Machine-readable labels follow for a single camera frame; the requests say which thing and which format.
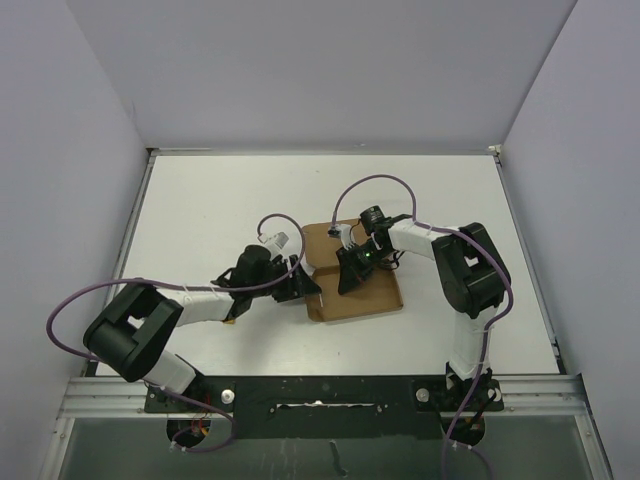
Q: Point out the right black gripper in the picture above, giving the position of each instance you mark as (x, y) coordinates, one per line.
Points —
(351, 275)

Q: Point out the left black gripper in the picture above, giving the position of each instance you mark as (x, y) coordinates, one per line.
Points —
(298, 285)

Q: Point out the brown cardboard box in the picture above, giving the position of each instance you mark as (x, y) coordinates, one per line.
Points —
(377, 293)

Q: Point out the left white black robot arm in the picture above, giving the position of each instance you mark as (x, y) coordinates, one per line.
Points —
(130, 335)

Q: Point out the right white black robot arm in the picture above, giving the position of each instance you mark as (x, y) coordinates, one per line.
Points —
(472, 274)

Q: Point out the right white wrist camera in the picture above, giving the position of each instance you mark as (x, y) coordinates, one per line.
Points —
(343, 233)

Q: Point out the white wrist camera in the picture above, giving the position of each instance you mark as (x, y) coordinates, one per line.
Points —
(274, 243)
(343, 233)

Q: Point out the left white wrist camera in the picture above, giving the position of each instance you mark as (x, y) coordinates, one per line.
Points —
(274, 243)

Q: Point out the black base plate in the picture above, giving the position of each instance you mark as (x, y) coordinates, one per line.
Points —
(329, 407)

